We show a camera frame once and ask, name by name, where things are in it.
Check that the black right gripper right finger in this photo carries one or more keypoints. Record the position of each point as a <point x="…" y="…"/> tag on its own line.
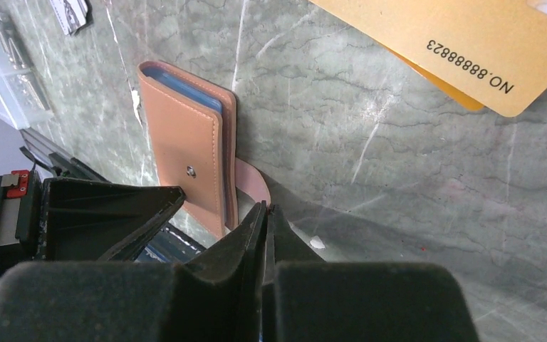
<point x="305" y="298"/>

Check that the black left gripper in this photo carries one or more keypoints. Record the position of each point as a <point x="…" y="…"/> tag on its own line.
<point x="81" y="220"/>

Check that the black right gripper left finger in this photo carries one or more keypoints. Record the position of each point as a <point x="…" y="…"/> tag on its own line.
<point x="213" y="297"/>

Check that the brown leather card holder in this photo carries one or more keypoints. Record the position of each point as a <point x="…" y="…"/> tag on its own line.
<point x="192" y="127"/>

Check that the silver magnetic stripe card stack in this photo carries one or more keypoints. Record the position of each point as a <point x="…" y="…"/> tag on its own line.
<point x="71" y="14"/>

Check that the orange card stack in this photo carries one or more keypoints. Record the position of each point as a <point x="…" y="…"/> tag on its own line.
<point x="493" y="52"/>

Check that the clear plastic screw box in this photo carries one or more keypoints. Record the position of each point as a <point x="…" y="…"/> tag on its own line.
<point x="23" y="102"/>

